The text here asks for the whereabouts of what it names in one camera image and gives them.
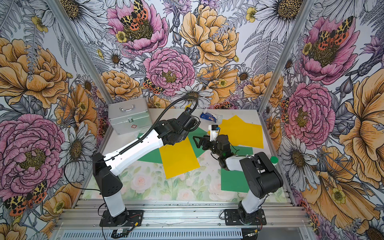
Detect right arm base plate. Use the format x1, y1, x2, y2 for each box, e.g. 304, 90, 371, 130
224, 209, 267, 227

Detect aluminium rail frame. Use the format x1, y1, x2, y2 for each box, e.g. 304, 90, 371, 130
55, 199, 310, 230

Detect yellow paper sheet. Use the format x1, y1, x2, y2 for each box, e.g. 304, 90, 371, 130
161, 140, 200, 179
219, 116, 264, 149

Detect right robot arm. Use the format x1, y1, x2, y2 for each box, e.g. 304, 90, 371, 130
193, 135, 284, 227

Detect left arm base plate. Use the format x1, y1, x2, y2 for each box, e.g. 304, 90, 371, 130
99, 210, 144, 228

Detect blue white snack packet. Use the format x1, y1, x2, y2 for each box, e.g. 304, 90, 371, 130
200, 109, 223, 124

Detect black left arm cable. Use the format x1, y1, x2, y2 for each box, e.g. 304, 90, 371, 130
103, 95, 199, 160

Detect aluminium corner post left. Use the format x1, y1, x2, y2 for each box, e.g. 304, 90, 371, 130
47, 1, 114, 104

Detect large green paper sheet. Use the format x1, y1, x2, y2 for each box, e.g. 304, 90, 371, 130
221, 146, 254, 193

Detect green cap white bottle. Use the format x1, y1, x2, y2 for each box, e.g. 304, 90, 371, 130
270, 156, 279, 166

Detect silver metal case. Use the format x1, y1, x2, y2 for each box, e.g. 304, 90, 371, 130
108, 98, 153, 135

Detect aluminium corner post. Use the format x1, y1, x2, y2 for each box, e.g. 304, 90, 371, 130
47, 1, 114, 104
258, 0, 315, 116

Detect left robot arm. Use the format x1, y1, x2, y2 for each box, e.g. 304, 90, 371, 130
93, 109, 201, 218

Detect aluminium corner post right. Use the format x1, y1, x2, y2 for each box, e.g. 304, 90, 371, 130
258, 0, 315, 116

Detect yellow paper sheet top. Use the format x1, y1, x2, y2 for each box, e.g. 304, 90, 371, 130
219, 116, 264, 149

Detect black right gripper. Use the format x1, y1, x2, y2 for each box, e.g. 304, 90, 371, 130
192, 135, 222, 157

